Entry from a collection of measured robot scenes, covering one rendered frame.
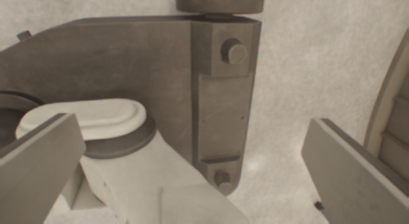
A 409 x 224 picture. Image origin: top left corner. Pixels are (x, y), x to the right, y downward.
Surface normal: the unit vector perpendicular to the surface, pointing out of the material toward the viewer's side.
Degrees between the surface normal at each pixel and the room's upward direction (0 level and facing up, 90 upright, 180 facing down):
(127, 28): 0
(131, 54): 0
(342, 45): 0
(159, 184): 90
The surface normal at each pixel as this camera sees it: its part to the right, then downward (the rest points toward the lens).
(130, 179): 0.02, -0.88
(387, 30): 0.19, 0.47
